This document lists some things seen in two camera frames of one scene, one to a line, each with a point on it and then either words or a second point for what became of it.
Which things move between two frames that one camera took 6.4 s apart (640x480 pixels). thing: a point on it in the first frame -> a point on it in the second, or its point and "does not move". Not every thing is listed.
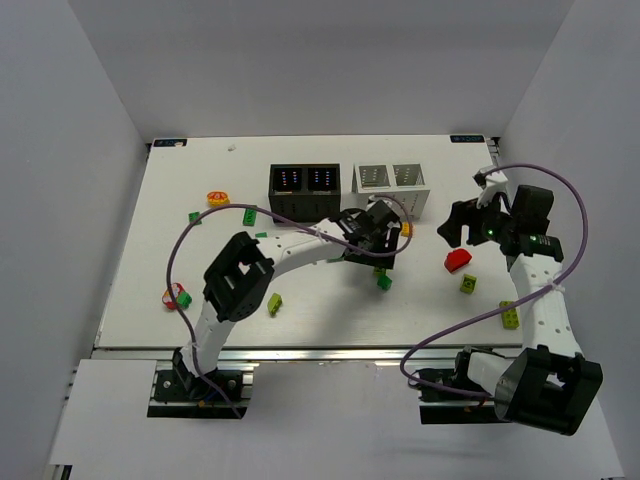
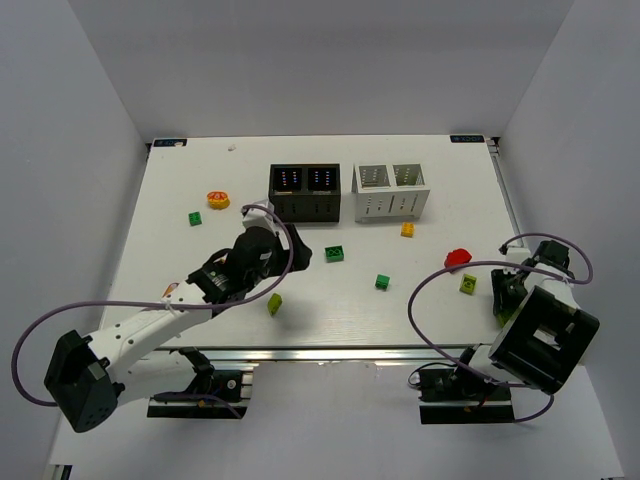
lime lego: x=468 y=284 does not move
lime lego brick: x=274 y=303 does not move
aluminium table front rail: x=303 y=353 does not move
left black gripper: x=379 y=248 -> x=288 y=248
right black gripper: x=467 y=220 -> x=507 y=288
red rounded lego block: x=456 y=259 does not move
